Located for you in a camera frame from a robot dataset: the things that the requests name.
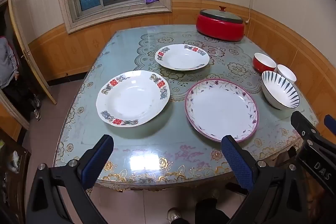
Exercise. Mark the pink-rimmed floral plate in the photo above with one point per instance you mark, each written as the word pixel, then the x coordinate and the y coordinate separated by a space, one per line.
pixel 220 108

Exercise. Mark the red electric pot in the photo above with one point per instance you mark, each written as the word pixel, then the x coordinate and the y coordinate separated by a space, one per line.
pixel 219 29

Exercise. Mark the gold floral lace tablecloth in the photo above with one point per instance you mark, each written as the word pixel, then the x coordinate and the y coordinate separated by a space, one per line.
pixel 223 64

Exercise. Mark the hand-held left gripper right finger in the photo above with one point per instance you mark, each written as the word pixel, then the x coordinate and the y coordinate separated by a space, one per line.
pixel 237 163

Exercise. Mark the grey pot lid red knob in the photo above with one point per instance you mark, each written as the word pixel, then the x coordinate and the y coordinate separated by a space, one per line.
pixel 220 15

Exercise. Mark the small white bowl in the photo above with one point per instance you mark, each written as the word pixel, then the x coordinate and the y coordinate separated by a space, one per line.
pixel 287 73

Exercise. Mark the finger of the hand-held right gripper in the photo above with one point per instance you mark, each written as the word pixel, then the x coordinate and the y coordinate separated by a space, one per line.
pixel 307 132
pixel 331 124

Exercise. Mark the red bowl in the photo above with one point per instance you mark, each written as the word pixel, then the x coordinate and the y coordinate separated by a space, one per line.
pixel 262 65

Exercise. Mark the dark wooden cabinet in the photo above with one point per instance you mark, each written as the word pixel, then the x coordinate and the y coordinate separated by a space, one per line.
pixel 13 169

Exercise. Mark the wooden door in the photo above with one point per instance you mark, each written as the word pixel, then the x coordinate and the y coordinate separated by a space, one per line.
pixel 31 50

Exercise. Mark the person's shoe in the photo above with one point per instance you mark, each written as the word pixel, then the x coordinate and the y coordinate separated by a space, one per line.
pixel 176 214

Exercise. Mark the person's leg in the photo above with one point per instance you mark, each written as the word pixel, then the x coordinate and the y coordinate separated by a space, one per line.
pixel 210 211

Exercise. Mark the white plate with red print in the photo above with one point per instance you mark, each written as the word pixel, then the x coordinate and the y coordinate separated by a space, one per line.
pixel 131 100
pixel 181 57

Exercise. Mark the blue striped bowl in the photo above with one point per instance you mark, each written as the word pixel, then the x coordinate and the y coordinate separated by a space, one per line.
pixel 278 90

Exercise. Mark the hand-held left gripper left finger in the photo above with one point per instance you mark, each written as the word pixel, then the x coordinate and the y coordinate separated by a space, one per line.
pixel 97 161

